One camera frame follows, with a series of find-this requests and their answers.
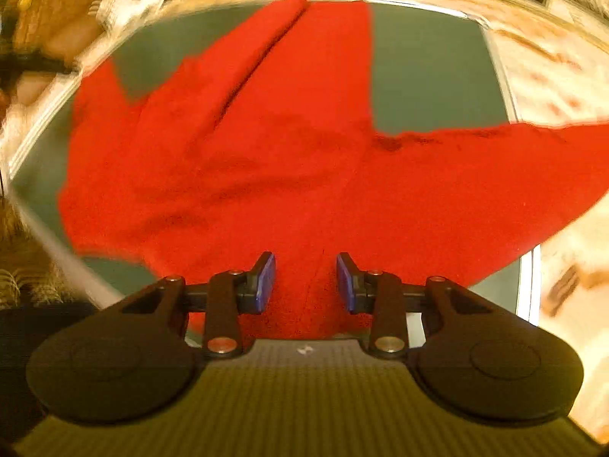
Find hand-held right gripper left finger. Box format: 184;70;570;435
119;251;277;359

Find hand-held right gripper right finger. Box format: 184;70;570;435
335;251;496;361

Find red fleece garment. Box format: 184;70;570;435
57;0;609;341

